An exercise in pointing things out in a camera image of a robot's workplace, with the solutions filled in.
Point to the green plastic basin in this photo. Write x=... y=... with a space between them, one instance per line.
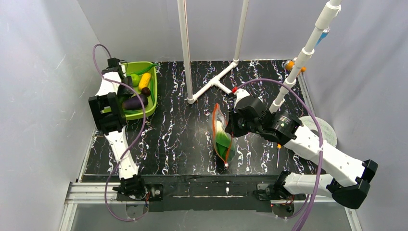
x=151 y=105

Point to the white filament spool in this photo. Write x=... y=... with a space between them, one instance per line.
x=327 y=130

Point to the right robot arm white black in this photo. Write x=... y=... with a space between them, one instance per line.
x=346 y=179

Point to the yellow handle screwdriver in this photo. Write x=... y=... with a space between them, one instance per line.
x=278 y=154

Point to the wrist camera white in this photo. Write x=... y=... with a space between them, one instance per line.
x=239 y=93
x=116 y=64

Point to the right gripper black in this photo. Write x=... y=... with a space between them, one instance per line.
x=235 y=126

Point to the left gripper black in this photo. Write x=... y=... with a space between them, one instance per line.
x=128 y=92

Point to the toy dark red plum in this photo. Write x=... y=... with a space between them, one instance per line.
x=146 y=91

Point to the toy purple eggplant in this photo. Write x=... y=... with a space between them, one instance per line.
x=135 y=103

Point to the toy yellow corn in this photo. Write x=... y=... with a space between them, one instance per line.
x=144 y=81

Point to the orange clamp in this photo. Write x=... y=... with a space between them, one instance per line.
x=289 y=64

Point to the toy green chili pepper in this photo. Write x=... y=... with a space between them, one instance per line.
x=149 y=69

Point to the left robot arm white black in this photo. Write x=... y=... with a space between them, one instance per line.
x=109 y=118

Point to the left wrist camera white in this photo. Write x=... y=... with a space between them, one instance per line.
x=116 y=64

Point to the aluminium rail frame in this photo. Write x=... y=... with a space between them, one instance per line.
x=201 y=193

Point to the toy green lime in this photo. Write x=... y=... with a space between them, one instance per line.
x=135 y=79

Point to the black marble pattern mat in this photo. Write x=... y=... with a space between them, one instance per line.
x=177 y=136

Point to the clear zip bag orange zipper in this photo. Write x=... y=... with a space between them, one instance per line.
x=218 y=115

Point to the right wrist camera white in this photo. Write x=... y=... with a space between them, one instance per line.
x=239 y=93

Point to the toy bok choy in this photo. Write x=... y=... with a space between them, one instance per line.
x=225 y=146

